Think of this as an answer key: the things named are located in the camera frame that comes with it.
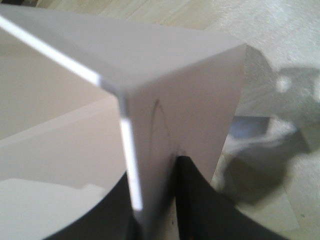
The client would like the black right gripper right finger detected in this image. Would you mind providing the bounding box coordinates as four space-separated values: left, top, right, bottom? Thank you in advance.
175 156 283 240

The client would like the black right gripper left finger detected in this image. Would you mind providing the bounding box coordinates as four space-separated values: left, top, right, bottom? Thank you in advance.
46 174 138 240

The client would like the white plastic trash bin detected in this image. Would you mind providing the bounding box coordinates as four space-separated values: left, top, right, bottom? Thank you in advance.
0 4 246 240

